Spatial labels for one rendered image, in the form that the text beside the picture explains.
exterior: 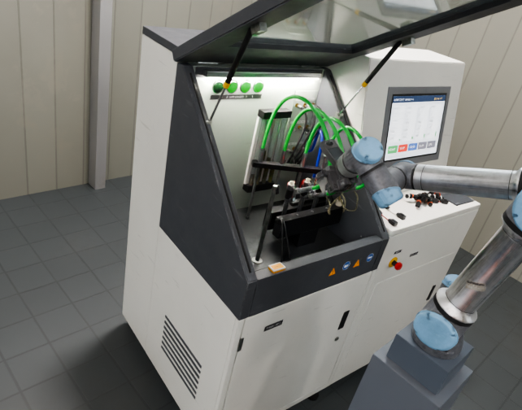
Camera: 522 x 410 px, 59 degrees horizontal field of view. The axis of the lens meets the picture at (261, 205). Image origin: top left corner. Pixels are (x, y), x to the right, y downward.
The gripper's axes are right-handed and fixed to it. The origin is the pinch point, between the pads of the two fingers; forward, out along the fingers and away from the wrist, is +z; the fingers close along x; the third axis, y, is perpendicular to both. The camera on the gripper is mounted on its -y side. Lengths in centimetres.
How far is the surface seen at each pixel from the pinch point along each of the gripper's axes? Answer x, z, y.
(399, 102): 53, 21, -31
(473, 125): 201, 147, -52
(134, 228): -63, 70, -10
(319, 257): -3.8, 11.9, 24.5
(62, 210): -107, 192, -57
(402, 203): 51, 40, 9
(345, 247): 9.2, 17.4, 23.0
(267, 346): -25, 31, 51
